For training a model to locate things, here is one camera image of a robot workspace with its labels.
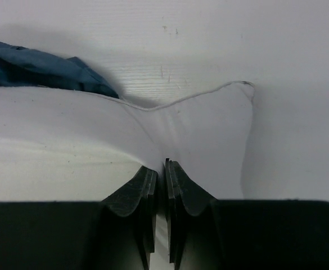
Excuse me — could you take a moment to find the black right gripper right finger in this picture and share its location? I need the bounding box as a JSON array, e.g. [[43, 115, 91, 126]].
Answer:
[[165, 159, 214, 269]]

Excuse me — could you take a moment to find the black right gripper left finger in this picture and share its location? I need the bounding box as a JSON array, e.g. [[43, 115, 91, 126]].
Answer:
[[101, 167, 157, 269]]

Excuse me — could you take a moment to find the white pillow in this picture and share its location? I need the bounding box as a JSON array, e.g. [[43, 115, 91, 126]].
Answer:
[[0, 82, 255, 201]]

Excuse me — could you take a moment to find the blue cartoon print pillowcase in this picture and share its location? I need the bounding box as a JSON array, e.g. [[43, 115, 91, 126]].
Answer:
[[0, 42, 119, 98]]

